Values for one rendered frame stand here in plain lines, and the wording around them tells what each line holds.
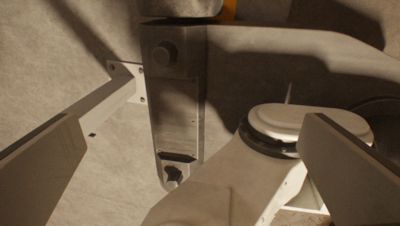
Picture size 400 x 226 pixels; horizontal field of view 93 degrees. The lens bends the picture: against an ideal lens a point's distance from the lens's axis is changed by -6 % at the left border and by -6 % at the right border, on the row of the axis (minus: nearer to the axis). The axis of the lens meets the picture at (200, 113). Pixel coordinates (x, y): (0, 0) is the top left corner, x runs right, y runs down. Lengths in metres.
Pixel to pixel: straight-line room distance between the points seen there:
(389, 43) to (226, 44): 0.46
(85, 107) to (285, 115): 0.46
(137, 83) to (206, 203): 0.57
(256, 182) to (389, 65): 0.37
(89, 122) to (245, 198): 0.41
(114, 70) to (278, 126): 0.59
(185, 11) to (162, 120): 0.27
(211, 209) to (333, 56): 0.38
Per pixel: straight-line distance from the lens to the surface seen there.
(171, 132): 0.55
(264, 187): 0.30
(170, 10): 0.44
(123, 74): 0.76
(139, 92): 0.76
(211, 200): 0.25
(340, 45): 0.49
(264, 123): 0.36
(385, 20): 0.72
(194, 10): 0.44
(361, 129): 0.41
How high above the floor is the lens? 0.62
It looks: 59 degrees down
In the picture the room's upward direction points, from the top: 160 degrees counter-clockwise
